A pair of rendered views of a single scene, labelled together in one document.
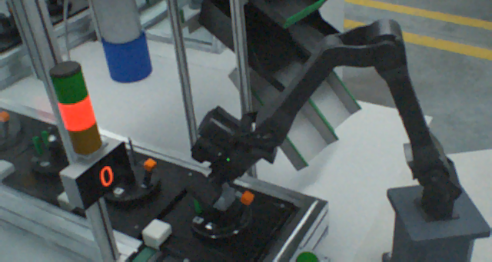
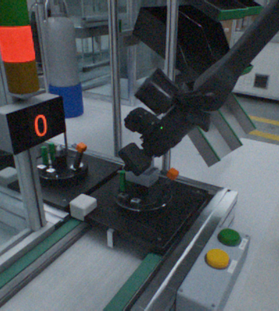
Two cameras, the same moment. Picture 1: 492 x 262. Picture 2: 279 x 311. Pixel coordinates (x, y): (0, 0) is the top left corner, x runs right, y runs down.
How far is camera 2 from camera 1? 48 cm
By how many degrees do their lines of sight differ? 7
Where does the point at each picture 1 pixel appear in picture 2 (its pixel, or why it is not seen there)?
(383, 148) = (267, 166)
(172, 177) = (98, 167)
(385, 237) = not seen: outside the picture
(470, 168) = not seen: outside the picture
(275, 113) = (220, 70)
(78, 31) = not seen: hidden behind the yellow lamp
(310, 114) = (218, 124)
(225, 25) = (157, 31)
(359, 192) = (254, 195)
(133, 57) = (71, 98)
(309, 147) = (217, 149)
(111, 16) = (58, 64)
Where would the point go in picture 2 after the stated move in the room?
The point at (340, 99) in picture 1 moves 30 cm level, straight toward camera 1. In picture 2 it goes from (238, 121) to (250, 163)
